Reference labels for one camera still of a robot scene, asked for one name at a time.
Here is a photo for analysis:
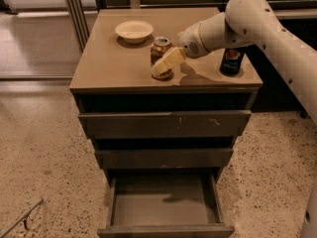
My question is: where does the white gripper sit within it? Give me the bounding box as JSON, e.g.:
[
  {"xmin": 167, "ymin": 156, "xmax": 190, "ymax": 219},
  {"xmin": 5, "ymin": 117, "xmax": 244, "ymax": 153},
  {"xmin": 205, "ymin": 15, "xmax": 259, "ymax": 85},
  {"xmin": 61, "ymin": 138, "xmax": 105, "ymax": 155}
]
[{"xmin": 151, "ymin": 23, "xmax": 211, "ymax": 77}]

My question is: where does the metal window frame post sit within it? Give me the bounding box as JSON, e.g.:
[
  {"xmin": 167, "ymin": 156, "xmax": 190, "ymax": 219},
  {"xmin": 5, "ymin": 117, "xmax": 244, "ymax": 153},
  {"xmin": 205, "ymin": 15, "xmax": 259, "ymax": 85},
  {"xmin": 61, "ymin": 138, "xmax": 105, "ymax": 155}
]
[{"xmin": 64, "ymin": 0, "xmax": 89, "ymax": 52}]

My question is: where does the grey drawer cabinet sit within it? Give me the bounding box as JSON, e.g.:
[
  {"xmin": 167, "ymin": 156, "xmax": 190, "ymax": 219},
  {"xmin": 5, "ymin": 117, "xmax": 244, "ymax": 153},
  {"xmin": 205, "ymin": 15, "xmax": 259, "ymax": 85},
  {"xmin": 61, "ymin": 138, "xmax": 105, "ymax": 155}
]
[{"xmin": 70, "ymin": 8, "xmax": 263, "ymax": 179}]

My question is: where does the white bowl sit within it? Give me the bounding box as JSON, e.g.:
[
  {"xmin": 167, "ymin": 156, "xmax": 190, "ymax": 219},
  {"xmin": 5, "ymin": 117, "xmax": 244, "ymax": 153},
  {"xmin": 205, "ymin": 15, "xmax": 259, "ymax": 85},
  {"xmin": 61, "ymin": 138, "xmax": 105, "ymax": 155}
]
[{"xmin": 115, "ymin": 20, "xmax": 154, "ymax": 44}]

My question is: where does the middle grey drawer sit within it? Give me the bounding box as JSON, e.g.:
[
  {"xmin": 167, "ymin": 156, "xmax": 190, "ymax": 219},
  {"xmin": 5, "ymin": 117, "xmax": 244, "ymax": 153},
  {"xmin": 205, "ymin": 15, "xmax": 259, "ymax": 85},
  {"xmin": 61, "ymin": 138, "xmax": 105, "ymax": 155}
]
[{"xmin": 95, "ymin": 148, "xmax": 233, "ymax": 169}]

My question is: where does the open bottom grey drawer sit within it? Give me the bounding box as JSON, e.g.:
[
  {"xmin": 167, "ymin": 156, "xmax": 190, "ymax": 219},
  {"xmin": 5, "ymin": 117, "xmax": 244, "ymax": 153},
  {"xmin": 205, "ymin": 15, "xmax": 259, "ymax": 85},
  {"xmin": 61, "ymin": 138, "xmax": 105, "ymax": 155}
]
[{"xmin": 97, "ymin": 173, "xmax": 235, "ymax": 238}]

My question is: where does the orange soda can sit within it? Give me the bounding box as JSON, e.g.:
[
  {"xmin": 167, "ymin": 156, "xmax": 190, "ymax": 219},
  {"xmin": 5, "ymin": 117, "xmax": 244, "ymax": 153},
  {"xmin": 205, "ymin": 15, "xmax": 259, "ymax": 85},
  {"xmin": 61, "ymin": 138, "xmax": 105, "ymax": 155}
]
[{"xmin": 151, "ymin": 37, "xmax": 173, "ymax": 80}]

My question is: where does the top grey drawer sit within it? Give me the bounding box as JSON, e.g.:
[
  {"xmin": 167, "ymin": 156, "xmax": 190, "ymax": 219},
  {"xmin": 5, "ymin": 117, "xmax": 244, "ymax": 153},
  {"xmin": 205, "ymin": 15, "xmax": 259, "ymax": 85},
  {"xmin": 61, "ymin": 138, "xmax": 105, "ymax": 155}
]
[{"xmin": 79, "ymin": 110, "xmax": 251, "ymax": 139}]

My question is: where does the blue pepsi can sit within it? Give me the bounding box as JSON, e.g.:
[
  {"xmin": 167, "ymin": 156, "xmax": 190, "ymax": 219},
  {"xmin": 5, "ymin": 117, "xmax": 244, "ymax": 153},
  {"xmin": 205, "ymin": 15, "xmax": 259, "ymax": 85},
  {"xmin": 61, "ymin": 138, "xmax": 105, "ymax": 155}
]
[{"xmin": 220, "ymin": 47, "xmax": 247, "ymax": 76}]

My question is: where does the metal rod on floor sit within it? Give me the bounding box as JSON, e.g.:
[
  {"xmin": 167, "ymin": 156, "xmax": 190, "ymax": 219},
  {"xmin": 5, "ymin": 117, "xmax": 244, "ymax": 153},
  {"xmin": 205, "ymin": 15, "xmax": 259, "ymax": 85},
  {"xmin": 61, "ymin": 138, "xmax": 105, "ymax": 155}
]
[{"xmin": 0, "ymin": 198, "xmax": 44, "ymax": 238}]

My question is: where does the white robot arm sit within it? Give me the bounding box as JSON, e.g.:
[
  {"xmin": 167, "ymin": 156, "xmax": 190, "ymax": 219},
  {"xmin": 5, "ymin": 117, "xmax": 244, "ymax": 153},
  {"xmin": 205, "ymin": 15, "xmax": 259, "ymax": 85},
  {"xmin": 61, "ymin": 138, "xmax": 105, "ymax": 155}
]
[{"xmin": 178, "ymin": 0, "xmax": 317, "ymax": 238}]

